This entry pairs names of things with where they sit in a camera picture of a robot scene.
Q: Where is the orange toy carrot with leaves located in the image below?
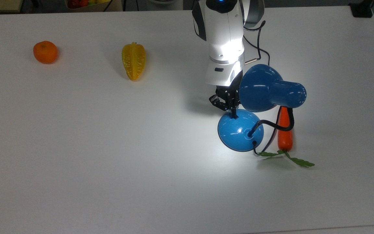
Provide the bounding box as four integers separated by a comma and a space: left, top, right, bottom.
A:
258, 107, 315, 168

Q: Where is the black lamp power cable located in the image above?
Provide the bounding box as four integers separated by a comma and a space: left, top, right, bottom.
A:
243, 32, 280, 156

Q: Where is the blue gooseneck desk lamp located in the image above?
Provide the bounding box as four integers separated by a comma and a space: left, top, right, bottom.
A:
218, 64, 307, 152

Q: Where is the yellow toy starfruit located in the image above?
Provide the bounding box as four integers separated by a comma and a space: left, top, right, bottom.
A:
121, 42, 146, 81

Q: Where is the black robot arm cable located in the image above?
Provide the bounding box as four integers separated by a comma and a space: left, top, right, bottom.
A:
243, 20, 267, 32

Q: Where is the black table clamp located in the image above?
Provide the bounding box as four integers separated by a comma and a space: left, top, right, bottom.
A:
349, 0, 374, 18

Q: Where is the orange toy tangerine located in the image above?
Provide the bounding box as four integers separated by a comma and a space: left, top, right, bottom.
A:
33, 41, 58, 64

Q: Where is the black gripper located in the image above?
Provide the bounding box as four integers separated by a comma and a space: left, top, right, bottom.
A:
209, 73, 243, 119

